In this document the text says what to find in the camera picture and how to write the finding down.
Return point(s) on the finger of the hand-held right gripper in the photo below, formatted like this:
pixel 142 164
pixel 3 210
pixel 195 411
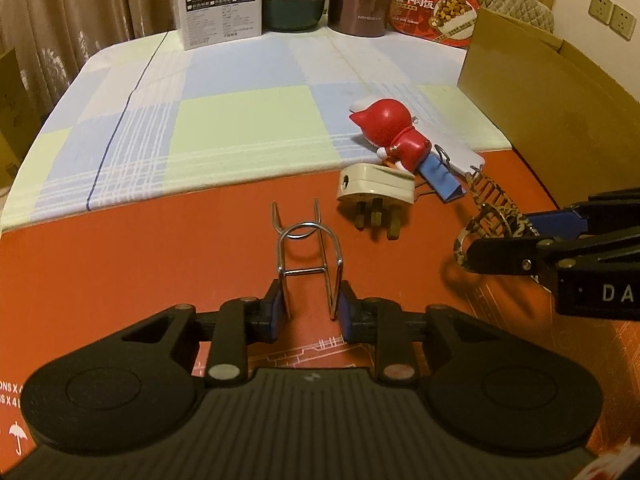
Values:
pixel 555 222
pixel 515 255

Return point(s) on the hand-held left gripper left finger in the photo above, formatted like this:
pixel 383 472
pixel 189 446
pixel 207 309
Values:
pixel 274 310

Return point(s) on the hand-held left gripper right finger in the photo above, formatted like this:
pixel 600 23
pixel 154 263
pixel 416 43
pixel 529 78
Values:
pixel 346 315

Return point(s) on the leopard print hair clip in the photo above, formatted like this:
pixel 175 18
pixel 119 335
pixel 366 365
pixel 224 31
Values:
pixel 492 200

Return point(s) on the brown cardboard box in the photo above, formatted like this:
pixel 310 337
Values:
pixel 560 120

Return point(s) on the white handheld device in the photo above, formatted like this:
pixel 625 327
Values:
pixel 457 152

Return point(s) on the red cat figurine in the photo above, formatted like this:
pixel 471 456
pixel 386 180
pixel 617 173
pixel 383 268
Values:
pixel 395 130

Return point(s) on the blue binder clip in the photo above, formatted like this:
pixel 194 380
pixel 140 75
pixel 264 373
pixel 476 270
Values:
pixel 442 180

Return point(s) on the cream plug adapter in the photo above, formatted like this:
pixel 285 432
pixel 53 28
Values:
pixel 375 185

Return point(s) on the red printed cardboard mat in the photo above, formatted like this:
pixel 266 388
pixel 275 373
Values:
pixel 125 260

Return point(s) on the checkered tablecloth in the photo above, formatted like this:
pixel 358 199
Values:
pixel 225 125

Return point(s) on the quilted beige chair cover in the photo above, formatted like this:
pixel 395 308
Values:
pixel 510 0

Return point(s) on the red instant food bowl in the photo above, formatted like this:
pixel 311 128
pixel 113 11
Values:
pixel 430 10

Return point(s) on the white product box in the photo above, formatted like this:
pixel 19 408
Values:
pixel 220 10

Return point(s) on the large cardboard box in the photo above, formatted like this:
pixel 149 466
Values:
pixel 15 110

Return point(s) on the beige curtain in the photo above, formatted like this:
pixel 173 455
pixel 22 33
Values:
pixel 75 10

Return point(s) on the beige wall socket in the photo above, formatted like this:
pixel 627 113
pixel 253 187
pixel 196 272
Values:
pixel 624 22
pixel 600 7

